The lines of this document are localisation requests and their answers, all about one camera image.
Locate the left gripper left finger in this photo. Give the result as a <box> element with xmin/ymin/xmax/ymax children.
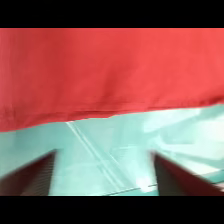
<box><xmin>0</xmin><ymin>149</ymin><xmax>58</xmax><ymax>197</ymax></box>

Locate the red T-shirt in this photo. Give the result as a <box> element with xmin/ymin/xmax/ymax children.
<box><xmin>0</xmin><ymin>27</ymin><xmax>224</xmax><ymax>133</ymax></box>

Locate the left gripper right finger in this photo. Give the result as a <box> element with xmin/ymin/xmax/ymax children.
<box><xmin>149</xmin><ymin>150</ymin><xmax>224</xmax><ymax>197</ymax></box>

